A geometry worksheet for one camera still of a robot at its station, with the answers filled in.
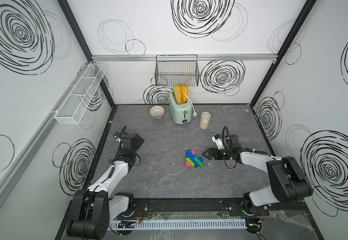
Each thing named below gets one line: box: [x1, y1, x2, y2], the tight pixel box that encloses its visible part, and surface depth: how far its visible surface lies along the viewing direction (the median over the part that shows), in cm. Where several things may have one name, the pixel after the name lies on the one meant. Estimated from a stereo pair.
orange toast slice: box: [181, 85, 189, 104], surface depth 101 cm
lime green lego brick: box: [185, 157, 195, 169], surface depth 88 cm
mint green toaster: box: [168, 90, 193, 125], surface depth 102 cm
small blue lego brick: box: [187, 150, 195, 159], surface depth 93 cm
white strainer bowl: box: [149, 105, 165, 119], surface depth 114 cm
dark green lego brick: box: [194, 157, 204, 169], surface depth 89 cm
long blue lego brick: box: [186, 152, 199, 166], surface depth 91 cm
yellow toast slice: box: [174, 85, 182, 105], surface depth 101 cm
